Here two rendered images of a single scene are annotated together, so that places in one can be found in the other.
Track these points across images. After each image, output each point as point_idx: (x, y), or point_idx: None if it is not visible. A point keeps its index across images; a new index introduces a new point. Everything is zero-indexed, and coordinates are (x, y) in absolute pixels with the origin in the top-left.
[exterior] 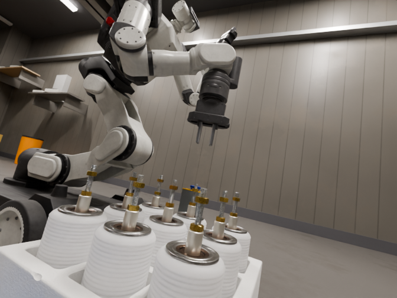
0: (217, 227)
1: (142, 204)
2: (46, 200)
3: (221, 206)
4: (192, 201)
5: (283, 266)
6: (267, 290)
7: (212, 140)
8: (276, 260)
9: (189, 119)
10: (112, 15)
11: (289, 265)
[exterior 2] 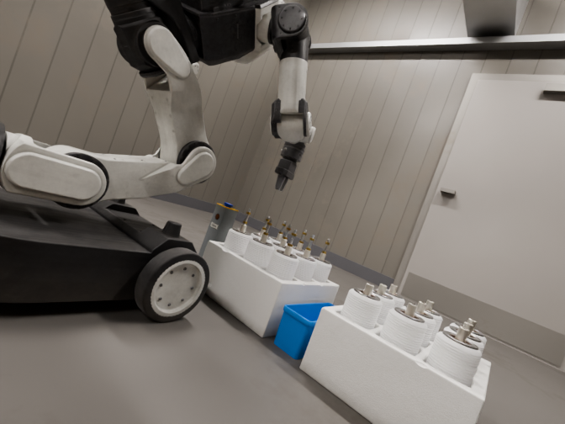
0: (302, 246)
1: (244, 233)
2: (187, 244)
3: (303, 236)
4: (265, 227)
5: (196, 241)
6: None
7: (283, 188)
8: (186, 237)
9: (283, 174)
10: None
11: (195, 239)
